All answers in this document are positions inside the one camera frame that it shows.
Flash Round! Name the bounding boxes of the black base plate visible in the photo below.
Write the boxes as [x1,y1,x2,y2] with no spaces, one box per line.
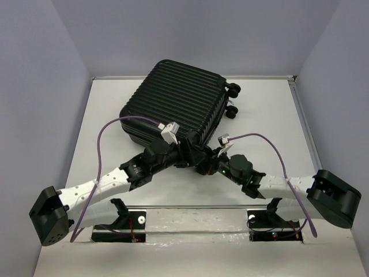
[91,199,146,243]
[246,198,303,242]

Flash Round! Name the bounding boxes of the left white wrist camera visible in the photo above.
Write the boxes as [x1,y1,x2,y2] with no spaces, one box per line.
[158,122,179,144]

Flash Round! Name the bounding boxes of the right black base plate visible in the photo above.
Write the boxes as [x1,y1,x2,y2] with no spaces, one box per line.
[246,198,303,242]

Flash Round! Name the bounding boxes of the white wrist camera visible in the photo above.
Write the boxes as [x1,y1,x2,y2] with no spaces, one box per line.
[217,133,233,158]
[158,122,179,144]

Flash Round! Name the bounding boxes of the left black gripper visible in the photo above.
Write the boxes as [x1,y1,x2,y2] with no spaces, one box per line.
[150,137,206,174]

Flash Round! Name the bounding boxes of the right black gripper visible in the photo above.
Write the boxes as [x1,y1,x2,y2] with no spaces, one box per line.
[199,147,243,185]

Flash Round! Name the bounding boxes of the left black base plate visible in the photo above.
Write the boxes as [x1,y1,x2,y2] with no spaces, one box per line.
[91,199,146,243]

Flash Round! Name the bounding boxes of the aluminium rail right edge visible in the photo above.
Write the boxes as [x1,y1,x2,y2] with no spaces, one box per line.
[288,76,322,170]

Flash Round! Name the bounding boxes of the black hard-shell suitcase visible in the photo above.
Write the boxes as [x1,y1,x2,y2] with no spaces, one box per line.
[119,59,241,146]

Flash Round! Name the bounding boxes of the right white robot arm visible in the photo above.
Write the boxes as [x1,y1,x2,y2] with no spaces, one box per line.
[198,153,362,229]

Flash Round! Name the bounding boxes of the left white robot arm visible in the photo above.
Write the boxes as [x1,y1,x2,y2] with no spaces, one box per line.
[29,132,206,246]

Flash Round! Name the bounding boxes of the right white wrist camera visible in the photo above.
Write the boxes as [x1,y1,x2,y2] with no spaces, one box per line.
[217,133,233,158]

